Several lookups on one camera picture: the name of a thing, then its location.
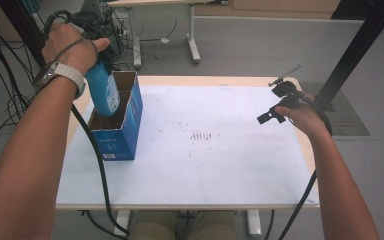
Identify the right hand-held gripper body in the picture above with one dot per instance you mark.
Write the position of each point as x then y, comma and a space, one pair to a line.
290, 91

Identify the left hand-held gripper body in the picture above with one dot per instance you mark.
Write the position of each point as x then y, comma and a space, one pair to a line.
91, 21

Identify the blue bottle with white cap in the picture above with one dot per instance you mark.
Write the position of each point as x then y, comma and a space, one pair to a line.
101, 90

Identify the blue cardboard box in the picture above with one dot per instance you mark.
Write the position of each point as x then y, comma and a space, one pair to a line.
123, 140

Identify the person's right hand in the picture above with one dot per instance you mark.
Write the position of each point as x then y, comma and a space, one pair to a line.
305, 118

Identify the person's left hand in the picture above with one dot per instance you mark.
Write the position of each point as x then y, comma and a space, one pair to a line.
70, 50

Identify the black computer tower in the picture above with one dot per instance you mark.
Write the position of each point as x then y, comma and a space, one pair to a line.
116, 40

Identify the white table mat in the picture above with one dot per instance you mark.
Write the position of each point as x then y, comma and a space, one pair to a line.
213, 166

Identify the white background desk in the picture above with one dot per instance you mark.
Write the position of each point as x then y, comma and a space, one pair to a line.
191, 30

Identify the white table leg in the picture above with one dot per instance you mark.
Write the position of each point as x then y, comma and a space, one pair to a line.
254, 223
122, 221

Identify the person's right leg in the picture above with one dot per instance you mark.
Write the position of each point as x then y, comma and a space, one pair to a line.
218, 226

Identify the person's leg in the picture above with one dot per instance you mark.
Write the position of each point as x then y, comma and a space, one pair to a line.
218, 226
150, 226

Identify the person's left leg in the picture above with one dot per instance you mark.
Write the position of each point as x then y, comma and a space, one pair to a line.
150, 226

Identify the black frame post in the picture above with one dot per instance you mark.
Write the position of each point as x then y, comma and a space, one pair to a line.
23, 30
356, 50

